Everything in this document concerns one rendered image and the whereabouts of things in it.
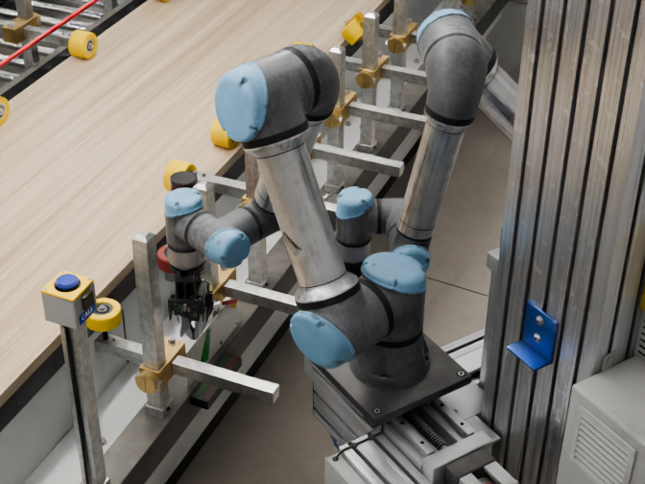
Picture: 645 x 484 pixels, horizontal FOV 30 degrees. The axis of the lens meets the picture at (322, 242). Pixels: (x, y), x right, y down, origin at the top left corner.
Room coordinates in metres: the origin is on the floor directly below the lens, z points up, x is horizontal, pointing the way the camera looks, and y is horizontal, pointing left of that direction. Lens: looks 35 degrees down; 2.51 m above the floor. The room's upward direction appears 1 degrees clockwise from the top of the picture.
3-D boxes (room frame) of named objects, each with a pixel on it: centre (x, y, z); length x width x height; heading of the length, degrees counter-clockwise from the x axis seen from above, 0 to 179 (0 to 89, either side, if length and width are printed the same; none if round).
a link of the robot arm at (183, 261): (1.95, 0.27, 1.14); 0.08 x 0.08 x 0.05
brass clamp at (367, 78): (3.14, -0.14, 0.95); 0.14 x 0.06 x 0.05; 157
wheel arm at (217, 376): (1.99, 0.29, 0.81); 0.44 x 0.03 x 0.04; 67
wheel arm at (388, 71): (3.15, -0.16, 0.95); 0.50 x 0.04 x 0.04; 67
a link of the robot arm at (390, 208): (2.10, -0.17, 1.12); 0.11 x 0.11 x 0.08; 4
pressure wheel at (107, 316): (2.06, 0.48, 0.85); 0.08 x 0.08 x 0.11
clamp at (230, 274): (2.22, 0.25, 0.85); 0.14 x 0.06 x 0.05; 157
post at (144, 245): (1.97, 0.36, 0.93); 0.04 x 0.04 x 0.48; 67
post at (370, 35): (3.12, -0.13, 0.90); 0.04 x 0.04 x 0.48; 67
